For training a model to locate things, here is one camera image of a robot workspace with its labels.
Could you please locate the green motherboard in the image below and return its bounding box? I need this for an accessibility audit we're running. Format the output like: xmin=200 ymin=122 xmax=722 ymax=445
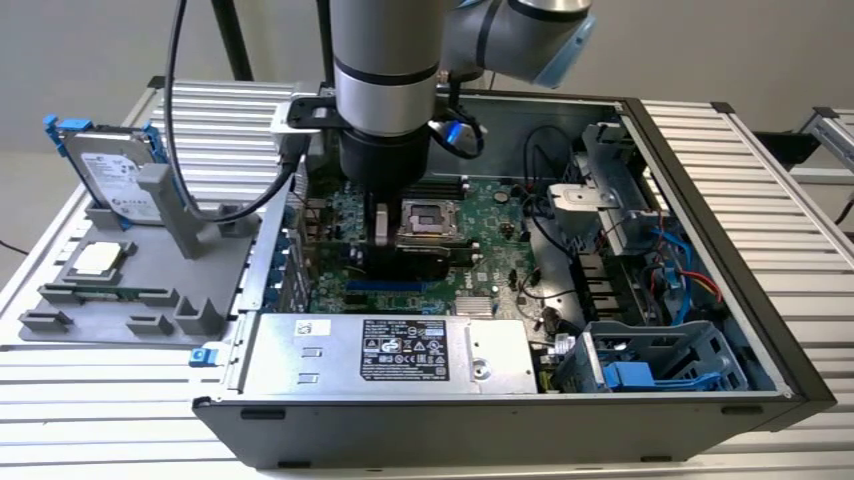
xmin=303 ymin=174 xmax=555 ymax=326

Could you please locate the open grey PC case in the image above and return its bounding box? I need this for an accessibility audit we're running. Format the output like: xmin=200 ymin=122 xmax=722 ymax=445
xmin=191 ymin=79 xmax=839 ymax=471

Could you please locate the grey plastic parts rack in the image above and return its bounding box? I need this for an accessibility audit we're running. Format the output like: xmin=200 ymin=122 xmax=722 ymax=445
xmin=16 ymin=167 xmax=266 ymax=346

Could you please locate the blue flat data wire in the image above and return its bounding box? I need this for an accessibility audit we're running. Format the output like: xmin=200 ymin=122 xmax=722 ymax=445
xmin=643 ymin=224 xmax=699 ymax=326

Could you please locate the silver CPU chip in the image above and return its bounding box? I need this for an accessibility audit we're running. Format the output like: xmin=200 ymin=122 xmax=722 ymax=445
xmin=69 ymin=241 xmax=128 ymax=275

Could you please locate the black wrist camera blue light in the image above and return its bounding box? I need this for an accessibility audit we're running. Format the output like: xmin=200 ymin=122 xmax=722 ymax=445
xmin=426 ymin=115 xmax=490 ymax=159

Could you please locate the silver power supply unit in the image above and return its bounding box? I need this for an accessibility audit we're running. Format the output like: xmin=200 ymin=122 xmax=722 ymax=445
xmin=239 ymin=313 xmax=540 ymax=396

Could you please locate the black looped cable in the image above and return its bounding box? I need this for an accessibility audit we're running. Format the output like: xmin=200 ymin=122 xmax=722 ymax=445
xmin=522 ymin=125 xmax=575 ymax=201

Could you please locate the blue disk carrier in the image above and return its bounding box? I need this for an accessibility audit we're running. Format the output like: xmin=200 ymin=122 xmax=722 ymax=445
xmin=603 ymin=360 xmax=722 ymax=392

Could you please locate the red flat data wire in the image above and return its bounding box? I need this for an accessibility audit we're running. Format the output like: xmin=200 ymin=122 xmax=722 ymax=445
xmin=679 ymin=269 xmax=726 ymax=304

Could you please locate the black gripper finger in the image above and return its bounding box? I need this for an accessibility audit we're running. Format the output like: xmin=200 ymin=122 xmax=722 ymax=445
xmin=363 ymin=189 xmax=404 ymax=264

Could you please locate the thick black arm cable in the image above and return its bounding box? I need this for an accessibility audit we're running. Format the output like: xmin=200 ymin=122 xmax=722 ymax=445
xmin=164 ymin=0 xmax=300 ymax=222

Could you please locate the green graphics card black shroud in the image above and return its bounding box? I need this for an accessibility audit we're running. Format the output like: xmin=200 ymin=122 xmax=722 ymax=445
xmin=318 ymin=238 xmax=450 ymax=292

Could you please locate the blue expansion slot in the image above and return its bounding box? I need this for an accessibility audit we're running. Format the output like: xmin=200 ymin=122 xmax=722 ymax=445
xmin=344 ymin=279 xmax=428 ymax=294

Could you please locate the black stand pole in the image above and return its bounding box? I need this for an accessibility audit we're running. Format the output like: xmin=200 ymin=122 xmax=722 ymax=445
xmin=211 ymin=0 xmax=256 ymax=82
xmin=312 ymin=0 xmax=335 ymax=86

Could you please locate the hard disk in blue carrier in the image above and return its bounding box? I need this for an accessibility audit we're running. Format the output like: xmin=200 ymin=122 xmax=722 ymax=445
xmin=40 ymin=115 xmax=186 ymax=229

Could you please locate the grey plastic disk bay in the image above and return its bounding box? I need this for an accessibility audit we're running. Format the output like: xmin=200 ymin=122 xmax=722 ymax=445
xmin=552 ymin=319 xmax=753 ymax=394

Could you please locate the metal CPU socket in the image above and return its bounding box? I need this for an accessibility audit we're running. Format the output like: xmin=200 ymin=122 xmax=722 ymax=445
xmin=398 ymin=198 xmax=462 ymax=239

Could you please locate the metal drive cage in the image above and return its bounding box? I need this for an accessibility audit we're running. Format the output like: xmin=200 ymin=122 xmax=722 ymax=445
xmin=546 ymin=122 xmax=669 ymax=256

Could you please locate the green RAM stick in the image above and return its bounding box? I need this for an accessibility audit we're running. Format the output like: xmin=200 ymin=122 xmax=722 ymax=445
xmin=77 ymin=285 xmax=145 ymax=302

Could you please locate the silver finned heat sink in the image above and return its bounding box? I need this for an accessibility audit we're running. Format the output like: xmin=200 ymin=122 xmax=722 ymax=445
xmin=455 ymin=295 xmax=499 ymax=316

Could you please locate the aluminium slat side table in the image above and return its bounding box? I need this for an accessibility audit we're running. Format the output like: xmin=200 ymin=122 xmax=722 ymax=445
xmin=753 ymin=105 xmax=854 ymax=186

